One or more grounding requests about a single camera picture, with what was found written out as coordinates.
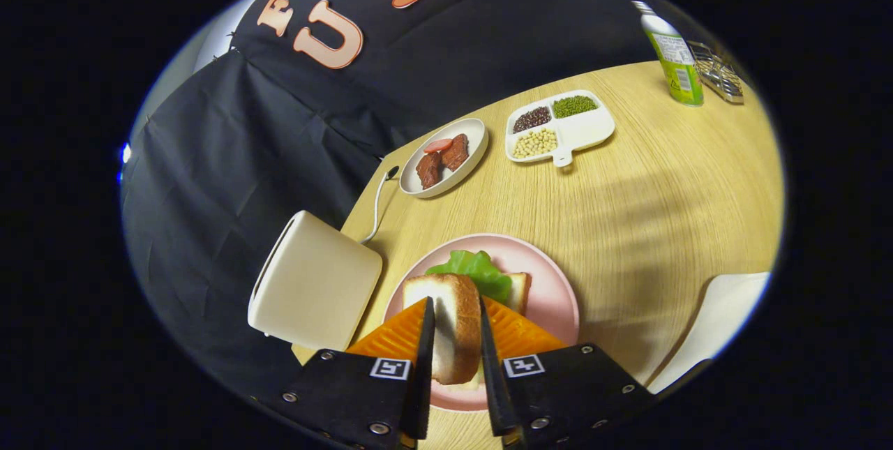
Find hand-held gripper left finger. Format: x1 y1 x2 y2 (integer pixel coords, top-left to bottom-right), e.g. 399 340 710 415
279 297 437 450

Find green lettuce leaf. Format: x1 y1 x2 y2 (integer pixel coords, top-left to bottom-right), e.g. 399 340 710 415
426 250 513 306

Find green label bottle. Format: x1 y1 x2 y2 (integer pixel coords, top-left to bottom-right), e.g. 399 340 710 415
631 1 705 107

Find dark red beans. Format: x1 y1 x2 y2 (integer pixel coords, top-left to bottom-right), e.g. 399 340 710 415
513 106 552 134

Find green mung beans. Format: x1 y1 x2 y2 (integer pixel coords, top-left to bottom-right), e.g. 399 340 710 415
553 95 599 119

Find white round plate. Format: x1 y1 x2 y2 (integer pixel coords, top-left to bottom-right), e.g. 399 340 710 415
399 118 488 199

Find pink round plate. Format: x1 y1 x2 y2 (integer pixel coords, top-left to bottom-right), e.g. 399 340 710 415
382 233 580 413

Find yellow soybeans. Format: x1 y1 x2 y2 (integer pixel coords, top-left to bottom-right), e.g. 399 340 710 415
512 128 559 159

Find white divided dish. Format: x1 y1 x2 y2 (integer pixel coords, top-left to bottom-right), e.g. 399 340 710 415
505 90 616 168

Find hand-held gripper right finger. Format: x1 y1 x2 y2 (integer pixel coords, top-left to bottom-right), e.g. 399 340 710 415
479 296 656 450

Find white toaster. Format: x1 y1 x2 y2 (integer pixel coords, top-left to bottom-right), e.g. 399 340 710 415
247 210 384 352

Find white rectangular plate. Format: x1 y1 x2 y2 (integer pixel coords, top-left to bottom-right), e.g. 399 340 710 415
645 272 772 395

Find clear glass holder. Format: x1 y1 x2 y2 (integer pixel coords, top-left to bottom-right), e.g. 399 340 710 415
687 40 745 104

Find brown meat slice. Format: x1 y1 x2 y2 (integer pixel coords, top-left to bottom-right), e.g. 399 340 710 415
441 133 471 172
416 151 444 190

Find flat bread slice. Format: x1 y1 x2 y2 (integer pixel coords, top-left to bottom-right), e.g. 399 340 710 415
504 272 532 316

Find black backdrop cloth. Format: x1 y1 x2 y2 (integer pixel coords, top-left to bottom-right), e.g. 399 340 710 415
120 0 698 402

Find thick toast bread slice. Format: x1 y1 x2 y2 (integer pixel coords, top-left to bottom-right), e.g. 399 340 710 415
402 273 482 386

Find white toaster cable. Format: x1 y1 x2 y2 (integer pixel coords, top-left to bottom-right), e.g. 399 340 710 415
359 165 400 245

